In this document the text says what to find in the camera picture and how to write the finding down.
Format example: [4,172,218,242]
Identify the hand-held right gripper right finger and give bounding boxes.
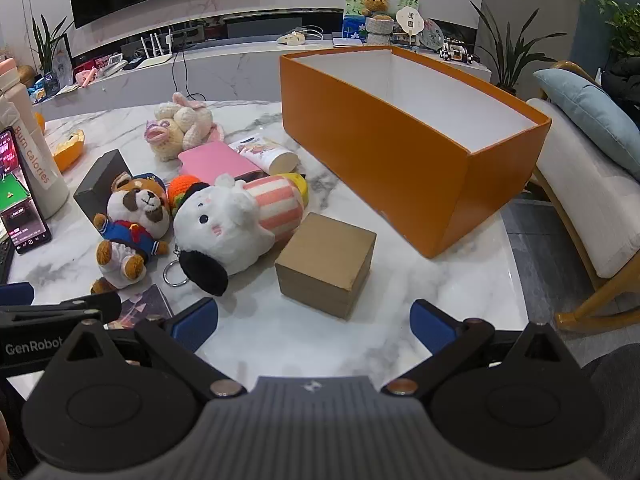
[381,299,584,402]

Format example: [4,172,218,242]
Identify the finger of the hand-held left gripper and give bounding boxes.
[0,282,35,307]
[30,291,122,323]

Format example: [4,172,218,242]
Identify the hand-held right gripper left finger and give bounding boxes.
[46,297,247,402]

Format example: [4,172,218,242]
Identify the dark photo card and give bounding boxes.
[107,284,173,331]

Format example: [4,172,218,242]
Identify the white plush pink striped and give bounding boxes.
[162,172,308,297]

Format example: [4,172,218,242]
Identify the red panda plush sailor outfit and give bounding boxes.
[91,172,172,295]

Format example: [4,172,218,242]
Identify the brown cardboard box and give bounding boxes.
[274,212,377,320]

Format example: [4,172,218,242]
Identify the dark grey box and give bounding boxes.
[73,149,132,217]

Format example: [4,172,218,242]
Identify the orange crochet toy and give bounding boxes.
[166,176,211,217]

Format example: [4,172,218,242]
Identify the pink box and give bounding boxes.
[177,141,261,186]

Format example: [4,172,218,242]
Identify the orange cardboard box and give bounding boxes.
[279,45,552,260]

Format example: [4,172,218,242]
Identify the yellow tape measure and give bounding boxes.
[285,172,309,208]

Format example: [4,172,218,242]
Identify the cream crochet toy purple trim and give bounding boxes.
[145,116,188,162]

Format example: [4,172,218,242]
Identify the white printed tube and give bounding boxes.
[228,132,299,173]

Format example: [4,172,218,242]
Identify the white crochet bunny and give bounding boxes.
[171,92,226,147]

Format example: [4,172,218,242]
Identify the black keyboard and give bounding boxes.
[0,241,15,286]

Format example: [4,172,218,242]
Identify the black smartphone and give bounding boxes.
[0,126,52,256]

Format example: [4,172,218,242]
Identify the white bottle pink cap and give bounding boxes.
[0,57,70,221]

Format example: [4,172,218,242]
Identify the wooden armchair white cushions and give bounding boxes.
[525,60,640,333]

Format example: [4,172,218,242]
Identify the framed picture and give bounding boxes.
[50,35,73,88]

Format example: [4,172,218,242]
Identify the plant in blue vase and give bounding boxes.
[30,15,76,95]

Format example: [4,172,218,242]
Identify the white router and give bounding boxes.
[135,30,175,68]

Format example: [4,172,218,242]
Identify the white marble TV console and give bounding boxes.
[30,7,493,121]

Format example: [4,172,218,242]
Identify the light blue cushion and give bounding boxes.
[532,67,640,181]

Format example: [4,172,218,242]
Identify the black white toy car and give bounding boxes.
[439,37,482,65]

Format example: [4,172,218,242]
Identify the potted plant long leaves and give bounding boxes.
[470,0,543,93]

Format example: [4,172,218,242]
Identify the small blue box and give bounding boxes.
[392,30,421,53]

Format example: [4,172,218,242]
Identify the round patterned fan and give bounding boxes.
[419,19,446,51]

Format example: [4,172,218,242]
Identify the white power strip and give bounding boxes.
[276,26,323,47]

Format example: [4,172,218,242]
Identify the white paper fan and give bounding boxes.
[395,6,426,53]

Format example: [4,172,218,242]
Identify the black jacket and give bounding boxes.
[600,55,640,121]

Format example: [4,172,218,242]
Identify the green blue painting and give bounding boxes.
[342,0,418,41]

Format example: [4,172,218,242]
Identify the brown teddy bear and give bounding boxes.
[361,0,395,22]

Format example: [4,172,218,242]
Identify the green vine plant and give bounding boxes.
[570,0,640,56]

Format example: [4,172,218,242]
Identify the black cable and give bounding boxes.
[170,50,201,106]

